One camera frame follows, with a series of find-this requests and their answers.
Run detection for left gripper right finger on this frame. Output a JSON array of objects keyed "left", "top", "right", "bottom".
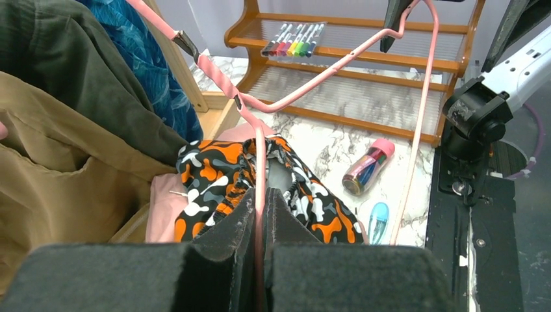
[{"left": 263, "top": 188, "right": 456, "bottom": 311}]

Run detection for clear blue plastic package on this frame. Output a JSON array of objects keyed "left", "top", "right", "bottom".
[{"left": 368, "top": 202, "right": 389, "bottom": 245}]

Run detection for pink shorts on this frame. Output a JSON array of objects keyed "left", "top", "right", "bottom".
[{"left": 145, "top": 123, "right": 256, "bottom": 243}]

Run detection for blue patterned hanging shorts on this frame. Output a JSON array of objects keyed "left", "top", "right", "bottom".
[{"left": 81, "top": 0, "right": 203, "bottom": 141}]

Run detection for dark green hanging shorts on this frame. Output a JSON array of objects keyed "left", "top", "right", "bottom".
[{"left": 1, "top": 1, "right": 185, "bottom": 165}]

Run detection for pink cylindrical bottle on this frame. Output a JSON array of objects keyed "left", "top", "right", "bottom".
[{"left": 342, "top": 138, "right": 395, "bottom": 196}]

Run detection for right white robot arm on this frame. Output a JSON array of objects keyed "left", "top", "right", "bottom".
[{"left": 440, "top": 1, "right": 550, "bottom": 205}]

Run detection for orange camouflage shorts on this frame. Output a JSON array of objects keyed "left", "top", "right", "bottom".
[{"left": 173, "top": 135, "right": 365, "bottom": 244}]

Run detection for set of coloured markers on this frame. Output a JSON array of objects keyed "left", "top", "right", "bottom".
[{"left": 261, "top": 22, "right": 327, "bottom": 62}]

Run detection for pink wire hanger taken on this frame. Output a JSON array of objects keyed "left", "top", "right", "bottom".
[{"left": 129, "top": 1, "right": 439, "bottom": 311}]

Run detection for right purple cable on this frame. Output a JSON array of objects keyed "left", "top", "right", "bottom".
[{"left": 504, "top": 101, "right": 548, "bottom": 182}]

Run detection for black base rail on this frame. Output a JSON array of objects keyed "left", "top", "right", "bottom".
[{"left": 425, "top": 148, "right": 524, "bottom": 311}]

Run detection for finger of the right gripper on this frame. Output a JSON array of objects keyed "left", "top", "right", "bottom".
[
  {"left": 481, "top": 0, "right": 547, "bottom": 73},
  {"left": 379, "top": 0, "right": 413, "bottom": 53}
]

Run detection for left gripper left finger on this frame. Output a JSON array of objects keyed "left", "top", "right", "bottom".
[{"left": 1, "top": 190, "right": 255, "bottom": 311}]

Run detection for wooden weaving loom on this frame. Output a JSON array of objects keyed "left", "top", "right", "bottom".
[{"left": 224, "top": 1, "right": 484, "bottom": 146}]

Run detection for brown hanging shorts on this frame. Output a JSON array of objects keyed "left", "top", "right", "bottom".
[{"left": 1, "top": 73, "right": 174, "bottom": 291}]

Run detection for wooden clothes rack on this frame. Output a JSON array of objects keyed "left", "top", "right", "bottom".
[{"left": 107, "top": 0, "right": 242, "bottom": 244}]

